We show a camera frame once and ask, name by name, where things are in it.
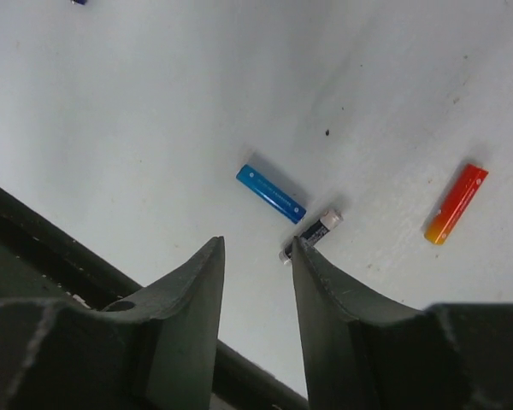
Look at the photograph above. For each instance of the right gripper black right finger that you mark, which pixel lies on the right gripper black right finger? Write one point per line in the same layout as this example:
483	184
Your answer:
363	350

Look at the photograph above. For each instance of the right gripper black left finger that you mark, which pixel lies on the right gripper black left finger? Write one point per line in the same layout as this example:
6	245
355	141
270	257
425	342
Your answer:
154	349

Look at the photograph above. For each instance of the black silver battery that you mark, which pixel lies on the black silver battery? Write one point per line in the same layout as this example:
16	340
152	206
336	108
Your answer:
314	233

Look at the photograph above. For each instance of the red orange battery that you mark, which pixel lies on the red orange battery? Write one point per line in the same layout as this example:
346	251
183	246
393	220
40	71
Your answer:
460	195

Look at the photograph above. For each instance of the light blue battery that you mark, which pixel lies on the light blue battery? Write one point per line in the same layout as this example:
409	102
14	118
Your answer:
271	193

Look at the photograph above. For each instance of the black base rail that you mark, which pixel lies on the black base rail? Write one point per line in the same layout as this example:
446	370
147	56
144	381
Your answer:
38	260

